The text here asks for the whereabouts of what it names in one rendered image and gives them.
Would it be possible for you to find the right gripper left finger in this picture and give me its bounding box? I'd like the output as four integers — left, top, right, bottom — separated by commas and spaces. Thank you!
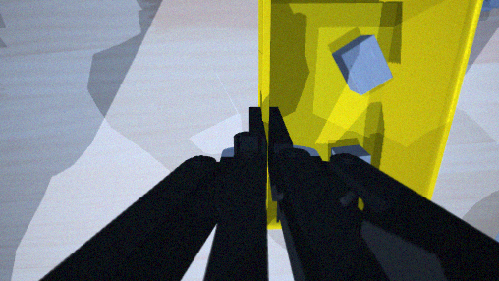
39, 107, 269, 281

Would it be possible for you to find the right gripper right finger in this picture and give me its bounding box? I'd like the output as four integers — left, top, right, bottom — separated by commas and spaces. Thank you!
268, 107, 499, 281

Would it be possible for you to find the yellow bin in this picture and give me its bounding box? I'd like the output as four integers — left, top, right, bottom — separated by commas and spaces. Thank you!
258, 0, 483, 229

